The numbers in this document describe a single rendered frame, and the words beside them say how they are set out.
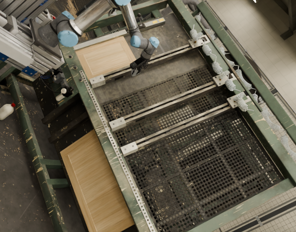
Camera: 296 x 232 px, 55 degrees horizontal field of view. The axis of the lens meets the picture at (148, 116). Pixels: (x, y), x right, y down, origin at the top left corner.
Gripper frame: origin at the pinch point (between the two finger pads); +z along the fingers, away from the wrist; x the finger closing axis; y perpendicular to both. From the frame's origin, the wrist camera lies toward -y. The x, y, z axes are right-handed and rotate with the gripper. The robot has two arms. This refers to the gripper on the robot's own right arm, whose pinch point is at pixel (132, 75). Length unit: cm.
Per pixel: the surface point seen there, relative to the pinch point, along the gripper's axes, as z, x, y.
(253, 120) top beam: -14, -82, 69
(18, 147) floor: 113, 29, -58
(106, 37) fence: 21, 63, 29
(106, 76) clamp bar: 30.0, 25.4, 6.4
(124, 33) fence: 12, 58, 44
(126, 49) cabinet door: 17, 43, 38
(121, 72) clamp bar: 22.0, 21.0, 16.6
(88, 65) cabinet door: 36, 46, 3
